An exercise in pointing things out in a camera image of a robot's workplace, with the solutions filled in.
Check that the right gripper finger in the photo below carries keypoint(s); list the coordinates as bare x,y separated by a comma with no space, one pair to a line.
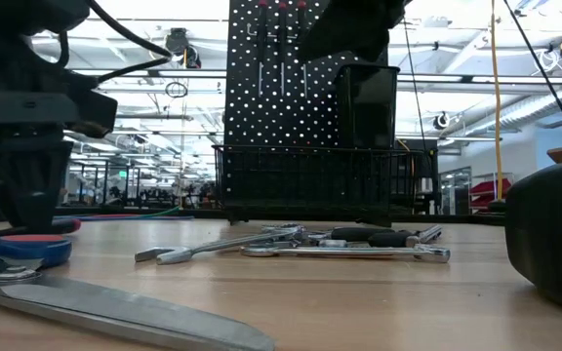
354,34

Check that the black metal peg board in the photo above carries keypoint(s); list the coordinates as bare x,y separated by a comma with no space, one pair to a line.
252,112

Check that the black plastic bin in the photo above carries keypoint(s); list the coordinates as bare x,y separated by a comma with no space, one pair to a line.
366,107

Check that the glass door cabinet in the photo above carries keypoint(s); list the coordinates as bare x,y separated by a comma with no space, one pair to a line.
456,190

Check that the red storage bins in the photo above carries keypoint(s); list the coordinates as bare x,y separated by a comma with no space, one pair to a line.
491,187

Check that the black rounded object right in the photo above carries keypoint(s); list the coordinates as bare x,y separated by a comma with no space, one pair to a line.
554,234

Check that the black aluminium table frame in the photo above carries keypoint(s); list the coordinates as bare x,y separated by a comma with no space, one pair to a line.
456,219

